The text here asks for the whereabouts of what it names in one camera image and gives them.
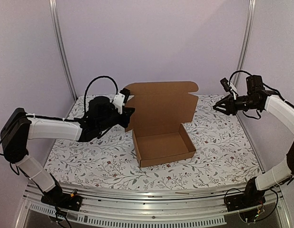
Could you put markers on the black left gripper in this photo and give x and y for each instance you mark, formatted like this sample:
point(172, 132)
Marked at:
point(128, 111)

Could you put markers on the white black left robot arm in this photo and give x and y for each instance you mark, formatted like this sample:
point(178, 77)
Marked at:
point(102, 114)

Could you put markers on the aluminium front rail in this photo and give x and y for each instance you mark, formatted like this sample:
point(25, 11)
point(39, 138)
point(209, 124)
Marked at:
point(192, 208)

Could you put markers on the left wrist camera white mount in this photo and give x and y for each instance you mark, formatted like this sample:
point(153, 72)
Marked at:
point(120, 99)

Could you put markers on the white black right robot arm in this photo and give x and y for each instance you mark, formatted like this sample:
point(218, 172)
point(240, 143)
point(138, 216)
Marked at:
point(262, 98)

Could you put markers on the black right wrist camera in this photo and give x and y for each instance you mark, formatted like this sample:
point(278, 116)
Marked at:
point(229, 87)

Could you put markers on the right aluminium frame post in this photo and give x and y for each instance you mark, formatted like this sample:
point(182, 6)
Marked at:
point(247, 34)

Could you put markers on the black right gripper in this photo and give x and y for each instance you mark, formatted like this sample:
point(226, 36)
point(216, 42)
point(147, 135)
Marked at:
point(231, 106)

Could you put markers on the brown cardboard box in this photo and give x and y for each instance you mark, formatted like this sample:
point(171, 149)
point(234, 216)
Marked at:
point(161, 109)

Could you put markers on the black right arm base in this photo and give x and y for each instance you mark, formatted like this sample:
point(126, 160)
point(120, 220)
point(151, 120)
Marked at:
point(243, 200)

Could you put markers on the left aluminium frame post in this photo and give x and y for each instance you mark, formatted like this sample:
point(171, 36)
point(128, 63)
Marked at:
point(62, 53)

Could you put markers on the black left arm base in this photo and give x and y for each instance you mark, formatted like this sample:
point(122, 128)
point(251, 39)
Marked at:
point(62, 200)

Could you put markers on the aluminium frame post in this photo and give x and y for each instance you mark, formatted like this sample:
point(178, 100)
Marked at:
point(62, 53)
point(247, 34)

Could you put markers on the floral white table mat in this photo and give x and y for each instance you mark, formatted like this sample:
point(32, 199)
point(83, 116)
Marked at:
point(223, 156)

